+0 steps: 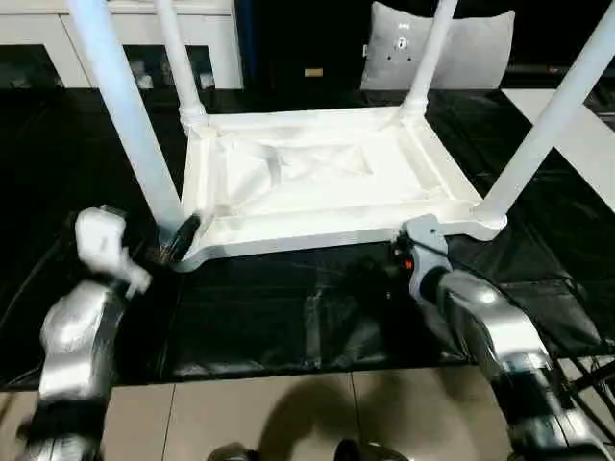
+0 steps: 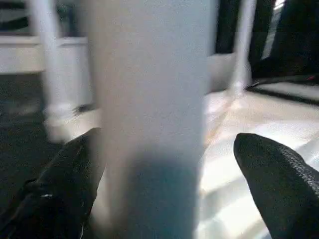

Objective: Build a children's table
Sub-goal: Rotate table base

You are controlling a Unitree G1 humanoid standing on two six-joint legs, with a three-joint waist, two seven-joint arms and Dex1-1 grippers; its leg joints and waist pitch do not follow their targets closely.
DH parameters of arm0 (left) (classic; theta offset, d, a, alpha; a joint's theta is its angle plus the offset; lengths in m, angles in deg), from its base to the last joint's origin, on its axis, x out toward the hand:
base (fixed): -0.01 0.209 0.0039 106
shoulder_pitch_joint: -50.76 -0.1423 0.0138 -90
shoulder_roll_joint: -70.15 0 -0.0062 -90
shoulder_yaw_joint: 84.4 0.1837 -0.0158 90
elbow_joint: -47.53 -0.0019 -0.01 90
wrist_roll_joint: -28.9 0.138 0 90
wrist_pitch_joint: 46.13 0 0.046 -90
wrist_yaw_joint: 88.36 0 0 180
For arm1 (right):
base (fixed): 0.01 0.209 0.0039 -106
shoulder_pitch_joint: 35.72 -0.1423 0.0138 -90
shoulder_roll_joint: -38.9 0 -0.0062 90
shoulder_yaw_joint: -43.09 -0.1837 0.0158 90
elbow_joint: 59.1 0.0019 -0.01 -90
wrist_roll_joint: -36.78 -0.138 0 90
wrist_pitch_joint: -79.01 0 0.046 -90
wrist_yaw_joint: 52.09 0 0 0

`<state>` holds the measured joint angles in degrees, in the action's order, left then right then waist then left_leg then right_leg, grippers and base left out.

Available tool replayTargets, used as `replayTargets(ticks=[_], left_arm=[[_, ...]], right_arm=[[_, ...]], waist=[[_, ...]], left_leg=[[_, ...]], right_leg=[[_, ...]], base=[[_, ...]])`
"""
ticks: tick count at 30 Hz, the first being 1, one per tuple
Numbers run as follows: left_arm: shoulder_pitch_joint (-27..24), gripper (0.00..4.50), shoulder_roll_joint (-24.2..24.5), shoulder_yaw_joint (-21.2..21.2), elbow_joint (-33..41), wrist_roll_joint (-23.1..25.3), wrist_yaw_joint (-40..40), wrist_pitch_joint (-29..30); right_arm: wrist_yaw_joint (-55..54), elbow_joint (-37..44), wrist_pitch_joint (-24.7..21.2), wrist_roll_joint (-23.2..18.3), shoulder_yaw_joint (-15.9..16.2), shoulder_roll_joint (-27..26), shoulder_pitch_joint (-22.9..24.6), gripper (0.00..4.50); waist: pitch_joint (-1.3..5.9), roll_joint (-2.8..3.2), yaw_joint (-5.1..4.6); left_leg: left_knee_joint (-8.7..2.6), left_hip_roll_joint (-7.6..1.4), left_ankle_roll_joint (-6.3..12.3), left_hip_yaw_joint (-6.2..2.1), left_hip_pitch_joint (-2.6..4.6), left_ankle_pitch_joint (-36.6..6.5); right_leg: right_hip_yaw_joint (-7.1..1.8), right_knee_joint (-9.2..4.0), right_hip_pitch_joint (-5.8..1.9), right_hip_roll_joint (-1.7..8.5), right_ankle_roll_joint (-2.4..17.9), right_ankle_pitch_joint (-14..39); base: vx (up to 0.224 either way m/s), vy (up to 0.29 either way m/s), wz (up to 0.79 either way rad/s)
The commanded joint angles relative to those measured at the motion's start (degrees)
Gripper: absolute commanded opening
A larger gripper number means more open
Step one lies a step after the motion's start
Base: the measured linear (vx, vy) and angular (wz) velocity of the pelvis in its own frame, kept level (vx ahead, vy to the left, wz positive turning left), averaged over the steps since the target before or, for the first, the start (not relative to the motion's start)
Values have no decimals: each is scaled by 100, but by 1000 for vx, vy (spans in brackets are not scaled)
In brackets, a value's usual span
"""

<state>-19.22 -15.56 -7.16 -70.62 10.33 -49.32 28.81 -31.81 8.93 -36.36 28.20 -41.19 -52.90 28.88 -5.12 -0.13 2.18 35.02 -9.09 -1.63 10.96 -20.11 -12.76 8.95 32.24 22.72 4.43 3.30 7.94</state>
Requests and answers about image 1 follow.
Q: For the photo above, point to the white plastic table top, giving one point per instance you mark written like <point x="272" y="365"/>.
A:
<point x="312" y="192"/>

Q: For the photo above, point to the white plastic table leg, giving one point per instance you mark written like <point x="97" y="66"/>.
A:
<point x="427" y="72"/>
<point x="180" y="57"/>
<point x="538" y="134"/>
<point x="130" y="120"/>

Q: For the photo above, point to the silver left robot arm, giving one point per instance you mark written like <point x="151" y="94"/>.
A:
<point x="77" y="326"/>

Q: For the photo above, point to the black mat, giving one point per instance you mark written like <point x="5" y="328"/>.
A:
<point x="288" y="312"/>

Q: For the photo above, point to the small beige label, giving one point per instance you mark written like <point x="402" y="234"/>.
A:
<point x="313" y="72"/>

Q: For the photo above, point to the grey cushion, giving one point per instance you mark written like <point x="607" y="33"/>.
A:
<point x="471" y="53"/>

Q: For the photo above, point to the white board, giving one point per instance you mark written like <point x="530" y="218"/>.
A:
<point x="586" y="139"/>

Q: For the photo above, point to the dark blue cabinet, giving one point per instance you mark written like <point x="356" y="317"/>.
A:
<point x="298" y="33"/>

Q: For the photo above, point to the black bar red light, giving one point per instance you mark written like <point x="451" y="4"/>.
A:
<point x="543" y="69"/>

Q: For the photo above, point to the white cabinet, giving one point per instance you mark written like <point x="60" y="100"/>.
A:
<point x="29" y="29"/>

